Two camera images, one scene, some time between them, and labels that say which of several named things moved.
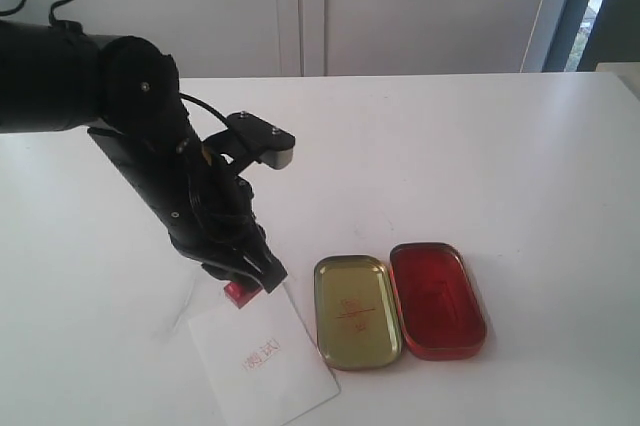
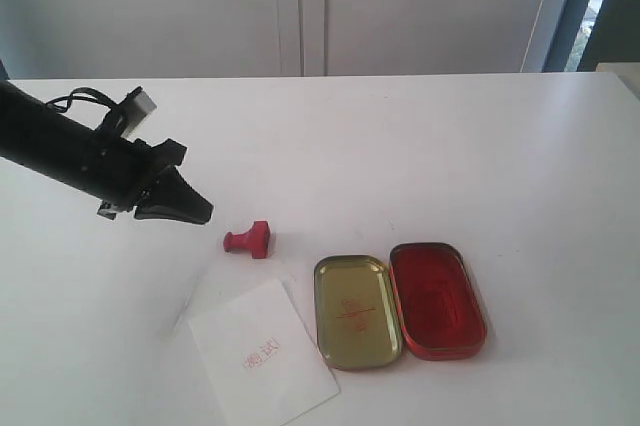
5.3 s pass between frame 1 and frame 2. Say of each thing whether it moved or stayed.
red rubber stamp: moved
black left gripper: moved
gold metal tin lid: stayed
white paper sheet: stayed
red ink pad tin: stayed
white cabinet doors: stayed
